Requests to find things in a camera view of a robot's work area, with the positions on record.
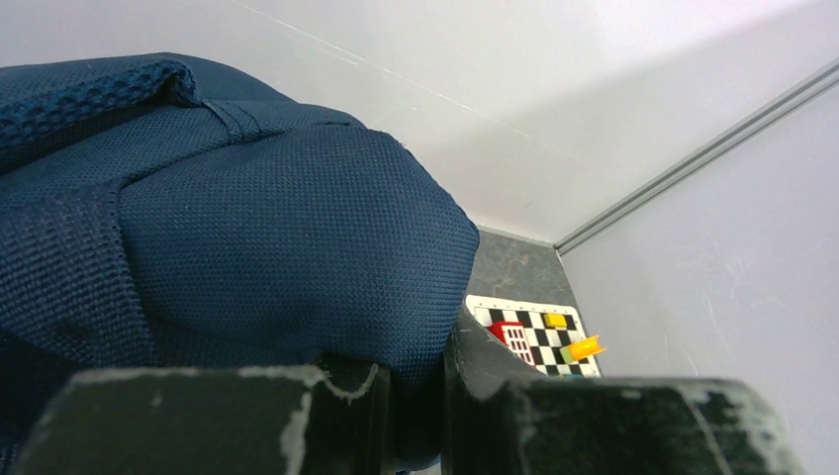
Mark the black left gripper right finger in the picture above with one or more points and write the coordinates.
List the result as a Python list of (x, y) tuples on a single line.
[(502, 416)]

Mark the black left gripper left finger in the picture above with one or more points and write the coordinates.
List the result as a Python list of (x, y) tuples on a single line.
[(330, 417)]

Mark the navy blue student backpack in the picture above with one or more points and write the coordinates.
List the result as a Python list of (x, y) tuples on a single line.
[(164, 209)]

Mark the red window toy block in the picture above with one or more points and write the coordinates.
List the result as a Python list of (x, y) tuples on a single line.
[(513, 337)]

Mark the checkered chessboard mat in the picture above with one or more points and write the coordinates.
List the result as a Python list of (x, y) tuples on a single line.
[(545, 343)]

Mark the orange curved toy block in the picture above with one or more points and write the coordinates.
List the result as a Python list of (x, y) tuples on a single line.
[(581, 349)]

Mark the yellow flat toy block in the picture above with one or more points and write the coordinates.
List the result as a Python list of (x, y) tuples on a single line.
[(555, 321)]

